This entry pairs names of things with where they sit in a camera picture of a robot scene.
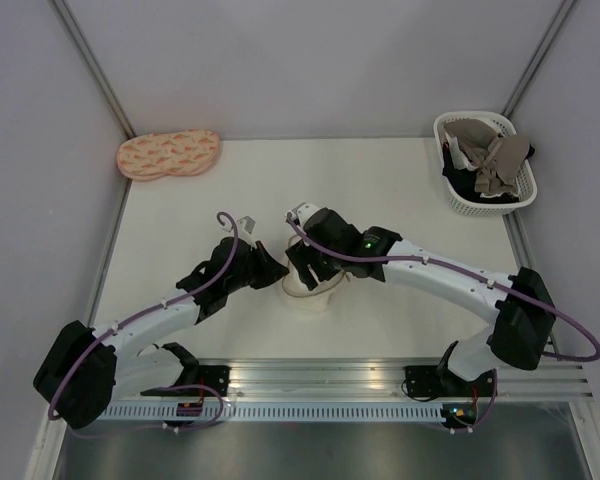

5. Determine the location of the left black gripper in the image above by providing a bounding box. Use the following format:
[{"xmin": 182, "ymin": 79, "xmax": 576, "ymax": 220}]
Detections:
[{"xmin": 225, "ymin": 241, "xmax": 289, "ymax": 294}]

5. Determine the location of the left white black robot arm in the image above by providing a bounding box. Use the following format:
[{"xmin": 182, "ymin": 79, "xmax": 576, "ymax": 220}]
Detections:
[{"xmin": 33, "ymin": 237, "xmax": 289, "ymax": 429}]

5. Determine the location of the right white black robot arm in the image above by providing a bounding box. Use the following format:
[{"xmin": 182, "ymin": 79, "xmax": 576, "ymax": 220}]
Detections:
[{"xmin": 286, "ymin": 203, "xmax": 555, "ymax": 395}]

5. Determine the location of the pink carrot print bra case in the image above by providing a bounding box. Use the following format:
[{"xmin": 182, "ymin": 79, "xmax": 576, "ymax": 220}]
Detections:
[{"xmin": 116, "ymin": 129, "xmax": 222, "ymax": 182}]

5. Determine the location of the beige bra in basket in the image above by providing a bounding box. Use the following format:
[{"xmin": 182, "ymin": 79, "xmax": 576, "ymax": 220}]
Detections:
[{"xmin": 442, "ymin": 117, "xmax": 530, "ymax": 199}]

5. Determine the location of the black garment in basket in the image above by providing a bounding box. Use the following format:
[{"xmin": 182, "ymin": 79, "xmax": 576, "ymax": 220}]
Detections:
[{"xmin": 440, "ymin": 130, "xmax": 537, "ymax": 205}]

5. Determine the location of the white garment in basket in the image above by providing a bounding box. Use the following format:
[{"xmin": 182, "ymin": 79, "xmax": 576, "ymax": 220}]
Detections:
[{"xmin": 445, "ymin": 133, "xmax": 475, "ymax": 171}]

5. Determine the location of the white plastic basket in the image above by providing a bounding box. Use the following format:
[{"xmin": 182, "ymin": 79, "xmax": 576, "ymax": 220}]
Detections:
[{"xmin": 433, "ymin": 111, "xmax": 538, "ymax": 217}]

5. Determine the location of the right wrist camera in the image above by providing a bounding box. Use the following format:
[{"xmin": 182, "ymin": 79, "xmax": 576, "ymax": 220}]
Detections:
[{"xmin": 286, "ymin": 202, "xmax": 320, "ymax": 226}]

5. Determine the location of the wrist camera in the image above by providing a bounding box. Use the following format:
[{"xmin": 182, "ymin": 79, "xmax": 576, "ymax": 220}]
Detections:
[
  {"xmin": 222, "ymin": 216, "xmax": 256, "ymax": 236},
  {"xmin": 286, "ymin": 202, "xmax": 320, "ymax": 226}
]

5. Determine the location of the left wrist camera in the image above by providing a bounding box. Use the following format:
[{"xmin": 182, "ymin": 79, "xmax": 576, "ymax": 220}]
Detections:
[{"xmin": 222, "ymin": 216, "xmax": 256, "ymax": 236}]

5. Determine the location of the aluminium mounting rail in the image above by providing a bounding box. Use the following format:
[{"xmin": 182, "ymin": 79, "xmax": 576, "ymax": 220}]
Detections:
[{"xmin": 114, "ymin": 357, "xmax": 596, "ymax": 401}]

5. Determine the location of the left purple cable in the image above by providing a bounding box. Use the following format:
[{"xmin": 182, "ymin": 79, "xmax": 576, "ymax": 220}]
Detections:
[{"xmin": 47, "ymin": 211, "xmax": 226, "ymax": 440}]

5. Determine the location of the purple cable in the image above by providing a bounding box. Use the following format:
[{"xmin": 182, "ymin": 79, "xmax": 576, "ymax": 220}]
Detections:
[
  {"xmin": 47, "ymin": 211, "xmax": 226, "ymax": 440},
  {"xmin": 285, "ymin": 212, "xmax": 600, "ymax": 362}
]

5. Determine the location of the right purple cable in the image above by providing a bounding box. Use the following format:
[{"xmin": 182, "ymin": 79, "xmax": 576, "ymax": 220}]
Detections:
[{"xmin": 285, "ymin": 212, "xmax": 600, "ymax": 362}]

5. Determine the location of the white slotted cable duct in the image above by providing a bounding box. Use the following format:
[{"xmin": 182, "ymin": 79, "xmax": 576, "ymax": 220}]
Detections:
[{"xmin": 100, "ymin": 400, "xmax": 444, "ymax": 423}]

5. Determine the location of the left aluminium corner post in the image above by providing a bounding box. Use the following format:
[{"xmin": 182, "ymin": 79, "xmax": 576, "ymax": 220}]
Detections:
[{"xmin": 48, "ymin": 0, "xmax": 136, "ymax": 139}]

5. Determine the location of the aluminium corner post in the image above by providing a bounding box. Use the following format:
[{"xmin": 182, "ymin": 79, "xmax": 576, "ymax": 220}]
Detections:
[
  {"xmin": 500, "ymin": 0, "xmax": 580, "ymax": 118},
  {"xmin": 48, "ymin": 0, "xmax": 136, "ymax": 139}
]

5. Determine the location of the right aluminium corner post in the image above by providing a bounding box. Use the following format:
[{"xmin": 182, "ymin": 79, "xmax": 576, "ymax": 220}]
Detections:
[{"xmin": 500, "ymin": 0, "xmax": 580, "ymax": 118}]

